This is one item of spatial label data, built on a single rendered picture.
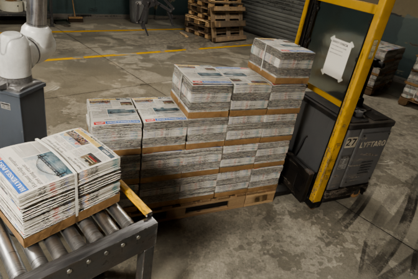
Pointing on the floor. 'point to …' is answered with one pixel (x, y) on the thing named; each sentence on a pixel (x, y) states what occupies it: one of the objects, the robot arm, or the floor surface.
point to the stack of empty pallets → (204, 27)
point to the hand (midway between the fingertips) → (159, 28)
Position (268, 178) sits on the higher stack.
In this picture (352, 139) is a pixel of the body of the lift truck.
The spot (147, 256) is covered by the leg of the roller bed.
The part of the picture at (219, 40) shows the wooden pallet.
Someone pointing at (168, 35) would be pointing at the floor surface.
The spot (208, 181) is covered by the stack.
